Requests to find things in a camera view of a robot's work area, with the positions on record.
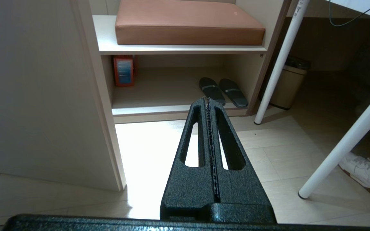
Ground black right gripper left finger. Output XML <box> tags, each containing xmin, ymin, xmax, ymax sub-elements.
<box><xmin>160</xmin><ymin>97</ymin><xmax>220</xmax><ymax>222</ymax></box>

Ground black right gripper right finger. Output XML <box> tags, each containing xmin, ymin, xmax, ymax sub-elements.
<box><xmin>207</xmin><ymin>97</ymin><xmax>277</xmax><ymax>224</ymax></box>

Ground black slipper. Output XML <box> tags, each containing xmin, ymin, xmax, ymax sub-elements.
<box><xmin>199</xmin><ymin>77</ymin><xmax>226</xmax><ymax>107</ymax></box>
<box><xmin>219</xmin><ymin>78</ymin><xmax>249</xmax><ymax>108</ymax></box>

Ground beige metal trash bin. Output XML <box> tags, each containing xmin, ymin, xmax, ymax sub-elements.
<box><xmin>269</xmin><ymin>56</ymin><xmax>311</xmax><ymax>110</ymax></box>

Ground white and tan sneaker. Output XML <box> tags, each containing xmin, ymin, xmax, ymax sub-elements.
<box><xmin>338</xmin><ymin>152</ymin><xmax>370</xmax><ymax>204</ymax></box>

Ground orange box with blue label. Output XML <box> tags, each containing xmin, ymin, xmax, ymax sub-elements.
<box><xmin>113</xmin><ymin>55</ymin><xmax>137</xmax><ymax>88</ymax></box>

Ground white table with round legs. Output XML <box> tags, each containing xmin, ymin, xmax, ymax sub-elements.
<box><xmin>254</xmin><ymin>0</ymin><xmax>370</xmax><ymax>199</ymax></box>

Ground white bench shelf cabinet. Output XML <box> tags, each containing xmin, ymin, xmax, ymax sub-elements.
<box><xmin>89</xmin><ymin>0</ymin><xmax>292</xmax><ymax>124</ymax></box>

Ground thin teal cable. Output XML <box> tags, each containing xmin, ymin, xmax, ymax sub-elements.
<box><xmin>329</xmin><ymin>0</ymin><xmax>370</xmax><ymax>27</ymax></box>

